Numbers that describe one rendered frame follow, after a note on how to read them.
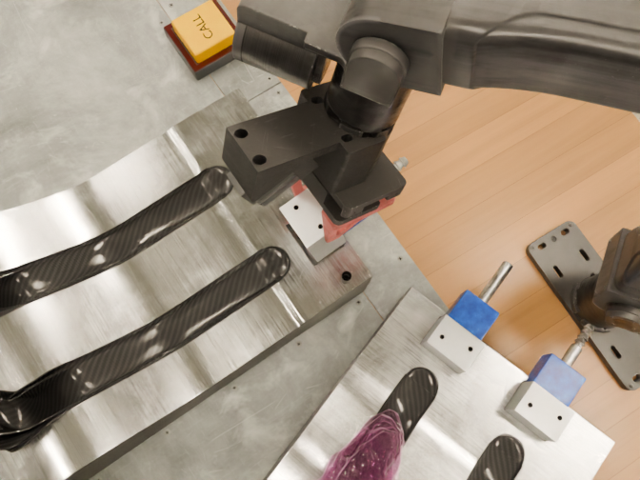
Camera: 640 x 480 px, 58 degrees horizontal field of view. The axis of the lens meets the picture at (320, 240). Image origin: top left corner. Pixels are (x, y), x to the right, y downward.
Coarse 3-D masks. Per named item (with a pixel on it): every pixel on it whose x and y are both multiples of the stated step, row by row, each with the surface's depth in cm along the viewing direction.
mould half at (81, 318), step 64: (192, 128) 64; (64, 192) 62; (128, 192) 62; (0, 256) 56; (192, 256) 60; (0, 320) 54; (64, 320) 55; (128, 320) 58; (256, 320) 59; (320, 320) 67; (0, 384) 52; (128, 384) 55; (192, 384) 57; (64, 448) 51; (128, 448) 59
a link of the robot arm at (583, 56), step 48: (384, 0) 31; (432, 0) 31; (480, 0) 30; (528, 0) 30; (576, 0) 29; (624, 0) 29; (432, 48) 31; (480, 48) 30; (528, 48) 30; (576, 48) 29; (624, 48) 28; (576, 96) 32; (624, 96) 31
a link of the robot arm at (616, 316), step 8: (608, 304) 57; (616, 304) 56; (624, 304) 56; (608, 312) 57; (616, 312) 56; (624, 312) 55; (632, 312) 55; (608, 320) 58; (616, 320) 57; (624, 320) 56; (632, 320) 55; (624, 328) 58; (632, 328) 57
